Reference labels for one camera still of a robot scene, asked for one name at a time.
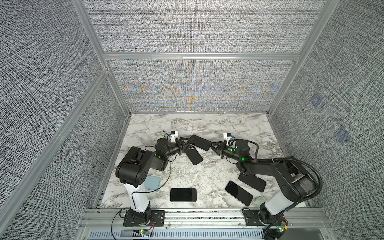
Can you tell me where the aluminium frame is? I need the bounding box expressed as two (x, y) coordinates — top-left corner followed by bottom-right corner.
(1, 1), (330, 215)

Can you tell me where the aluminium front rail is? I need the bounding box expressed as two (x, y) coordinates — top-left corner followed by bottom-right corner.
(75, 208), (337, 240)

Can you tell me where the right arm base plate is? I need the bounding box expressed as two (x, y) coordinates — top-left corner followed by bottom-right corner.
(242, 208), (283, 226)

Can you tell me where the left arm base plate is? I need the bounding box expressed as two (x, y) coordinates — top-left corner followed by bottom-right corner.
(123, 210), (166, 228)

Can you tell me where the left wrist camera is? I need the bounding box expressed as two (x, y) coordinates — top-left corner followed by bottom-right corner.
(169, 131), (179, 143)

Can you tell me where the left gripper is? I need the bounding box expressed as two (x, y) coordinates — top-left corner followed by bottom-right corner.
(163, 138), (193, 160)

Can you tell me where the light blue phone case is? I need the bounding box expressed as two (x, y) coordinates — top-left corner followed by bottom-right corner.
(144, 176), (162, 192)

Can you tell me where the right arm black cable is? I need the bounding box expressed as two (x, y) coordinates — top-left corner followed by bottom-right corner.
(239, 140), (324, 240)

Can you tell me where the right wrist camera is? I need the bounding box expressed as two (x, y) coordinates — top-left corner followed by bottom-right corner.
(223, 133), (236, 147)

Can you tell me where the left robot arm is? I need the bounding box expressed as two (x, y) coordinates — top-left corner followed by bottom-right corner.
(116, 138), (203, 227)

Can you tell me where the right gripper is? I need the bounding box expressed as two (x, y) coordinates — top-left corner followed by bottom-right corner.
(208, 141), (242, 163)

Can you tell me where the black smartphone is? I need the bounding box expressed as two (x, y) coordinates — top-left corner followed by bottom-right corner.
(170, 188), (197, 202)
(188, 135), (212, 151)
(225, 181), (253, 207)

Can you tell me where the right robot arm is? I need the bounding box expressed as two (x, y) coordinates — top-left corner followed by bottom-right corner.
(211, 139), (323, 226)

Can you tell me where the black phone case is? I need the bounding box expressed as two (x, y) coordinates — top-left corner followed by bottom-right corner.
(185, 146), (203, 166)
(238, 173), (267, 193)

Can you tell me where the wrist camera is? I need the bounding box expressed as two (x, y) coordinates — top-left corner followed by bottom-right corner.
(223, 133), (236, 147)
(169, 131), (179, 143)

